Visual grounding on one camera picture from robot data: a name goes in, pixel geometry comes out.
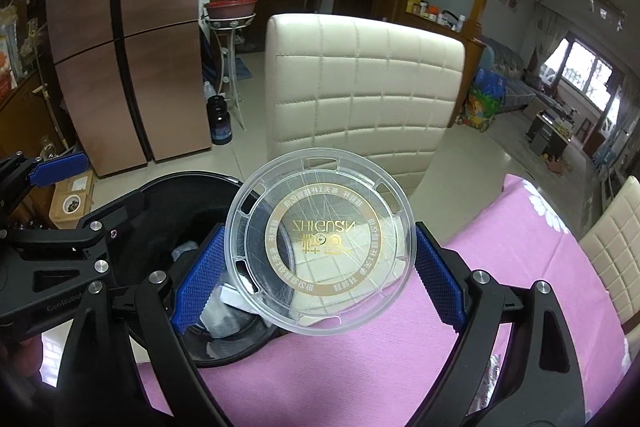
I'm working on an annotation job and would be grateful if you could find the clear round plastic lid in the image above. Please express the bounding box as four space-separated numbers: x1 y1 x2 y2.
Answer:
224 147 416 336

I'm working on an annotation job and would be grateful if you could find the wooden pet feeder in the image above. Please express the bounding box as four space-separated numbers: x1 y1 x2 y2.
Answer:
49 169 96 230

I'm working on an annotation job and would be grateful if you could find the black round trash bin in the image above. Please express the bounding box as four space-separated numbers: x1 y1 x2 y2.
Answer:
110 171 283 369

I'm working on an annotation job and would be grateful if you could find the ceiling light fixture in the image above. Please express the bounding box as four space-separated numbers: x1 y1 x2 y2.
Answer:
588 0 626 32

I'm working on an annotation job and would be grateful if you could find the rose gold refrigerator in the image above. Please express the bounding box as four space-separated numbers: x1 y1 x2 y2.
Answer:
46 0 210 176

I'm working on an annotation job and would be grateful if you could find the cream chair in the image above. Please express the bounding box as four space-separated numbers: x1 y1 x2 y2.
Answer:
579 176 640 334
265 13 465 194

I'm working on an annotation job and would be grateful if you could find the red basin on stand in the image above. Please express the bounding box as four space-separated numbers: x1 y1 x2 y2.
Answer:
204 0 258 20

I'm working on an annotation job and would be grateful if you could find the white metal basin stand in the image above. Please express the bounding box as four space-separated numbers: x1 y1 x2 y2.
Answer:
201 11 255 129

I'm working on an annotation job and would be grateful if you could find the pink floral tablecloth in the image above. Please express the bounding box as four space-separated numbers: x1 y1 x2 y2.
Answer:
138 176 639 426

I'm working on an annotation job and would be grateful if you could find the grey sofa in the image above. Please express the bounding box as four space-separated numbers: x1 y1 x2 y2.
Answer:
480 36 538 113

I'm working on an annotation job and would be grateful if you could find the cream chair at left side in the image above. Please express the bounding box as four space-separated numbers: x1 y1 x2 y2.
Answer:
265 13 465 194

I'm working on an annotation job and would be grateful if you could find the cream chair far middle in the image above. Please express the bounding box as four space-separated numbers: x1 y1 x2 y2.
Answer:
579 176 640 334

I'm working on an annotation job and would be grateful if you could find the coffee table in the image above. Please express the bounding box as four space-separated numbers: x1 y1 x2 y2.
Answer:
525 110 572 160

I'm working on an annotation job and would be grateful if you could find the dark glass jar on floor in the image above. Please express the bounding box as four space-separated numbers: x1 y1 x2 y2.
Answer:
206 95 232 145

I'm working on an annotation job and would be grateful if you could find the colourful bag on floor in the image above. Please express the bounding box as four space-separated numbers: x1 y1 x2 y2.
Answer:
457 67 506 132

